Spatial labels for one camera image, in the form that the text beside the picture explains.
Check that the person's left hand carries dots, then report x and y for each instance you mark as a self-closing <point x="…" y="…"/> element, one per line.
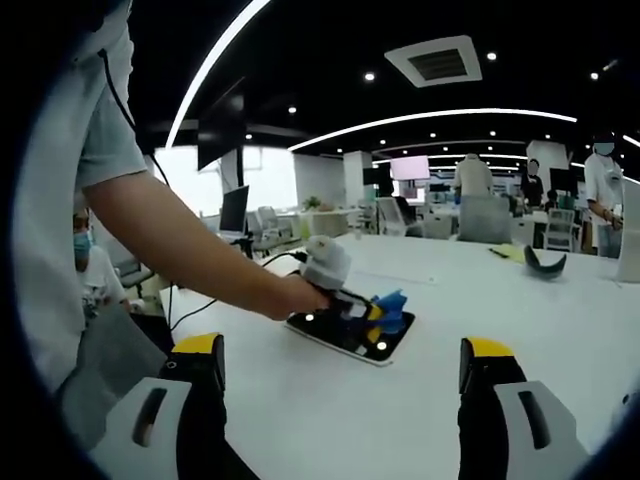
<point x="300" y="297"/>

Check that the black desktop monitor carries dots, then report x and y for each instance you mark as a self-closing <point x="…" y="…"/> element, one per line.
<point x="235" y="210"/>

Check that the ceiling air vent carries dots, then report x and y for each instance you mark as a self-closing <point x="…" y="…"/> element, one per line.
<point x="435" y="62"/>

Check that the white desk divider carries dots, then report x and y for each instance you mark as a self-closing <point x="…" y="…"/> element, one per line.
<point x="631" y="235"/>

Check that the white mesh office chair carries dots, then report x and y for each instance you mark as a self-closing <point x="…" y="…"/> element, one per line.
<point x="559" y="227"/>

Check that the potted green plant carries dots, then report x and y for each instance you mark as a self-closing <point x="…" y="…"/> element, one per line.
<point x="312" y="202"/>

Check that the yellow paper sheets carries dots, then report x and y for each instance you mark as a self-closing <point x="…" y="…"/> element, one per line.
<point x="507" y="252"/>

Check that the blue cleaning cloth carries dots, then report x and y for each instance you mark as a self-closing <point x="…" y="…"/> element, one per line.
<point x="392" y="307"/>

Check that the grey curved band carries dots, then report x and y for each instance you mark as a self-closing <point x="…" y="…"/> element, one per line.
<point x="545" y="270"/>

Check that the table socket strip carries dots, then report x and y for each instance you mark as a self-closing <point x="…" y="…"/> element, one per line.
<point x="395" y="277"/>

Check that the grey desk divider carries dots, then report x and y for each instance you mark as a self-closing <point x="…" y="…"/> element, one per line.
<point x="485" y="220"/>

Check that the black hanging screen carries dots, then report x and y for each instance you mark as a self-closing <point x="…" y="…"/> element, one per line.
<point x="220" y="130"/>

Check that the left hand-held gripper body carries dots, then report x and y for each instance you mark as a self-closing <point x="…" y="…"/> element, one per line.
<point x="327" y="265"/>

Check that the pink wall screen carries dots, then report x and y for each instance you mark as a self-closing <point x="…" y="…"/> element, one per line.
<point x="410" y="167"/>

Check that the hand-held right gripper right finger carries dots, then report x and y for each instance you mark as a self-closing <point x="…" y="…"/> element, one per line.
<point x="485" y="400"/>

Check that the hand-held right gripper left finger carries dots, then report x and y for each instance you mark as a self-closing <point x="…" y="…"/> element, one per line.
<point x="200" y="400"/>

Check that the long curved ceiling light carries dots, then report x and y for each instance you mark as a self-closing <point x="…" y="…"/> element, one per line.
<point x="210" y="70"/>
<point x="425" y="119"/>

